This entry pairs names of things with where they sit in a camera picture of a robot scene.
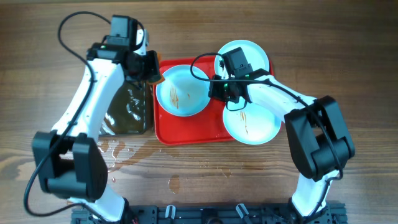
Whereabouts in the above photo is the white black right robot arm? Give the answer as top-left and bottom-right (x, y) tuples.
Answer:
(209, 69), (355, 221)

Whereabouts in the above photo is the light blue plate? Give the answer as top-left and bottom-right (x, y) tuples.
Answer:
(214, 40), (271, 80)
(155, 65), (210, 117)
(223, 103), (282, 145)

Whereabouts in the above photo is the black water tray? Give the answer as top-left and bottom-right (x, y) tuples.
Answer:
(99, 83), (154, 136)

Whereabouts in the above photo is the orange green sponge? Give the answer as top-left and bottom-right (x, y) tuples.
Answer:
(147, 50), (165, 85)

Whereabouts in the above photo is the red plastic tray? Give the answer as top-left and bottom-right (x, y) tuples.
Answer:
(152, 56), (283, 146)

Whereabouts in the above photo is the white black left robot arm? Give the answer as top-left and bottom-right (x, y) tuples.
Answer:
(23, 43), (161, 223)

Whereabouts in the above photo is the light blue plate top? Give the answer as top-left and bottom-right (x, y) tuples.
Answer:
(214, 40), (271, 80)

